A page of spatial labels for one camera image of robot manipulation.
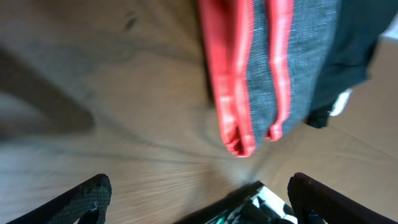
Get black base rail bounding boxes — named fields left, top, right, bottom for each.
left=174, top=180, right=299, bottom=224

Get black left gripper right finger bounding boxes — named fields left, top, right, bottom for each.
left=287, top=172, right=395, bottom=224

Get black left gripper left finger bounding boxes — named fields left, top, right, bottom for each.
left=7, top=174, right=112, bottom=224

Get black and white garment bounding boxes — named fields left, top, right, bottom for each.
left=329, top=88, right=353, bottom=116

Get black pants with red waistband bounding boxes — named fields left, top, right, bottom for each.
left=197, top=0, right=397, bottom=157

